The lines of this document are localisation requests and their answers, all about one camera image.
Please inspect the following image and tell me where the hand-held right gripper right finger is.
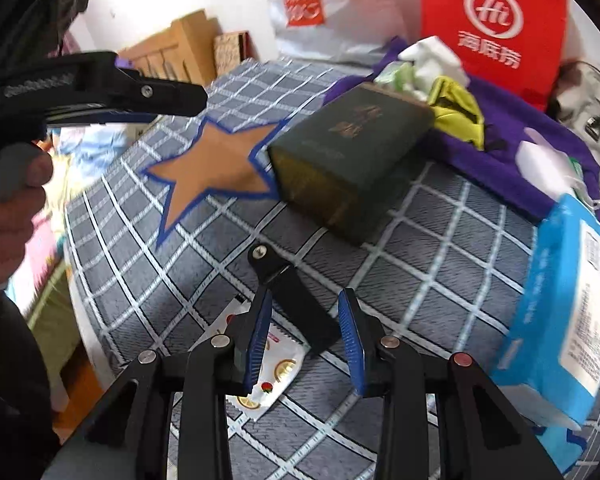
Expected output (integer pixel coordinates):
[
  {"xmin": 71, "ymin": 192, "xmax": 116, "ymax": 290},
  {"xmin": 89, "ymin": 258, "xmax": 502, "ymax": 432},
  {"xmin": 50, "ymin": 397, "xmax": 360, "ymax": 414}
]
[{"xmin": 337, "ymin": 287, "xmax": 566, "ymax": 480}]

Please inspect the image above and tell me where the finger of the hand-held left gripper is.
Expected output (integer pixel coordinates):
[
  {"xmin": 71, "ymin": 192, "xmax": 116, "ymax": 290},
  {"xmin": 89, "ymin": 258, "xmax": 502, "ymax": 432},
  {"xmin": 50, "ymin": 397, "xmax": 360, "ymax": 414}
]
[
  {"xmin": 46, "ymin": 111, "xmax": 159, "ymax": 127},
  {"xmin": 77, "ymin": 66, "xmax": 209, "ymax": 116}
]

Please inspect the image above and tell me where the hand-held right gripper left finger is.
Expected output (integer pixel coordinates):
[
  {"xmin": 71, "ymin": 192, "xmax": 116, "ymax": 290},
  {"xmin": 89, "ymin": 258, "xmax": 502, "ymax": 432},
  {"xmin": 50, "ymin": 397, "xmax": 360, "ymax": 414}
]
[{"xmin": 72, "ymin": 287, "xmax": 274, "ymax": 480}]

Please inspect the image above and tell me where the black watch strap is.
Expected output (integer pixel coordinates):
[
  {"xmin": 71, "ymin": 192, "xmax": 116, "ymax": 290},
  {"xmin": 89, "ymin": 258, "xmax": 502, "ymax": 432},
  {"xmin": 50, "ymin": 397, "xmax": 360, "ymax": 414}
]
[{"xmin": 247, "ymin": 244, "xmax": 342, "ymax": 360}]

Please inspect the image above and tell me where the white foam block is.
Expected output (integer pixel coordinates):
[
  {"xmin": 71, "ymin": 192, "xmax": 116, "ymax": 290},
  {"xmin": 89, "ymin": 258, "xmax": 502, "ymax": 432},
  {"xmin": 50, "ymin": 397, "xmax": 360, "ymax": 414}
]
[{"xmin": 515, "ymin": 141, "xmax": 586, "ymax": 196}]

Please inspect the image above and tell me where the person's left hand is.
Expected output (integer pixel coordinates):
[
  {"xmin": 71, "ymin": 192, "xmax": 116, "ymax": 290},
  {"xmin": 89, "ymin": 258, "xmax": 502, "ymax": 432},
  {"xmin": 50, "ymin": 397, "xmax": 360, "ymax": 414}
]
[{"xmin": 0, "ymin": 153, "xmax": 54, "ymax": 288}]

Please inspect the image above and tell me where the light blue bedding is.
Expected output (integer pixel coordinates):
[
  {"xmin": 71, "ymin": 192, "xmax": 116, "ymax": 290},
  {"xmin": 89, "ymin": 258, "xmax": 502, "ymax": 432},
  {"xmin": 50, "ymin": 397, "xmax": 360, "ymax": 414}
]
[{"xmin": 50, "ymin": 122, "xmax": 153, "ymax": 158}]

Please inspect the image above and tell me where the fruit printed packet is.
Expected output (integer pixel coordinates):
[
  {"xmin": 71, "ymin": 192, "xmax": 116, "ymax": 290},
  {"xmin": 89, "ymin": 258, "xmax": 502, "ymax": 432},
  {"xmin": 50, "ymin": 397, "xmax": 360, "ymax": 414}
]
[{"xmin": 200, "ymin": 296, "xmax": 308, "ymax": 422}]

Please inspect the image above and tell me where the wooden headboard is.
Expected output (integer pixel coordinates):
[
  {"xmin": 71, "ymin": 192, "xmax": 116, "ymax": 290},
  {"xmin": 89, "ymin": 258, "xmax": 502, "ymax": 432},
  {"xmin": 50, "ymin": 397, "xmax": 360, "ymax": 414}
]
[{"xmin": 117, "ymin": 9, "xmax": 221, "ymax": 86}]

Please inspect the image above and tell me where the brown patterned box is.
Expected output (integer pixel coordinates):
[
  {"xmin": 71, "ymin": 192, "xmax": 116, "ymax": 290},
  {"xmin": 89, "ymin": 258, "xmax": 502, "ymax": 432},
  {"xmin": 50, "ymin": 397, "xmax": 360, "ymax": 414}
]
[{"xmin": 214, "ymin": 31, "xmax": 253, "ymax": 81}]

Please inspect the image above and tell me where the grey checked blanket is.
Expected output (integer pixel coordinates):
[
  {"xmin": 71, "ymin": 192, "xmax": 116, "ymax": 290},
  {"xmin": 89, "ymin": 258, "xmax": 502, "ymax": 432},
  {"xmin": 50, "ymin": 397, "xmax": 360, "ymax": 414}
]
[{"xmin": 62, "ymin": 57, "xmax": 600, "ymax": 480}]

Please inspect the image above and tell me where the black rectangular box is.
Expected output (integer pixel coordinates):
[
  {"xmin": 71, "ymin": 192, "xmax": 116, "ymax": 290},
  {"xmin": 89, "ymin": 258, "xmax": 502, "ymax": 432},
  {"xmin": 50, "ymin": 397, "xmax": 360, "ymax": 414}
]
[{"xmin": 267, "ymin": 84, "xmax": 436, "ymax": 247}]

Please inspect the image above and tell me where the blue tissue pack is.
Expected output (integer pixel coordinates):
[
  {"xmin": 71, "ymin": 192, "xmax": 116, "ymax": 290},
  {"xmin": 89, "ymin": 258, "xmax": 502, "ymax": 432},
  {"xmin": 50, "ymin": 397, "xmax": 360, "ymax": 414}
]
[{"xmin": 490, "ymin": 192, "xmax": 600, "ymax": 431}]

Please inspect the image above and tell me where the white plastic bag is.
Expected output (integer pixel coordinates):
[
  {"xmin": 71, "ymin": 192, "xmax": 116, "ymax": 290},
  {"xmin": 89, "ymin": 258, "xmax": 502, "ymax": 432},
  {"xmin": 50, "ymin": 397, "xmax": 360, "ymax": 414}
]
[{"xmin": 267, "ymin": 0, "xmax": 423, "ymax": 66}]

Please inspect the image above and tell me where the purple cloth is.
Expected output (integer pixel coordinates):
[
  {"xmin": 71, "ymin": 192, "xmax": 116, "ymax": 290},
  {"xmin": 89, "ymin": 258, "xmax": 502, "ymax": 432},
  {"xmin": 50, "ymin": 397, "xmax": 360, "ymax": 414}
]
[{"xmin": 325, "ymin": 36, "xmax": 600, "ymax": 231}]

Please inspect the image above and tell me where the light green cloth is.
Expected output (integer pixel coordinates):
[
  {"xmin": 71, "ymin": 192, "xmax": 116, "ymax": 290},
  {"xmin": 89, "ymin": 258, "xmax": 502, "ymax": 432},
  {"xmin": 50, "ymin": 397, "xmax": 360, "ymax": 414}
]
[{"xmin": 374, "ymin": 60, "xmax": 416, "ymax": 93}]

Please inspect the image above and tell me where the white glove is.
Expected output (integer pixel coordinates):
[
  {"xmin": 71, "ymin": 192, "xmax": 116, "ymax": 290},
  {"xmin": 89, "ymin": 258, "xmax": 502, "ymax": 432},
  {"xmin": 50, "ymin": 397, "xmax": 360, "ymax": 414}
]
[{"xmin": 397, "ymin": 36, "xmax": 471, "ymax": 103}]

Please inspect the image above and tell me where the beige bag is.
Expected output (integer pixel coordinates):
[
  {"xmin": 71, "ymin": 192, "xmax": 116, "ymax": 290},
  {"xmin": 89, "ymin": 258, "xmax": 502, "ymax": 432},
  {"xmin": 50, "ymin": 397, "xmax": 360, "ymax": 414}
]
[{"xmin": 550, "ymin": 60, "xmax": 600, "ymax": 201}]

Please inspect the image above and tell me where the red paper bag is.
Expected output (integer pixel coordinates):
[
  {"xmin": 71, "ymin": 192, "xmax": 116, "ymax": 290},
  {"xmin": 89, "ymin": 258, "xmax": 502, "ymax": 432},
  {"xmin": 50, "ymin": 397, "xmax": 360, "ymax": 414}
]
[{"xmin": 420, "ymin": 0, "xmax": 568, "ymax": 111}]

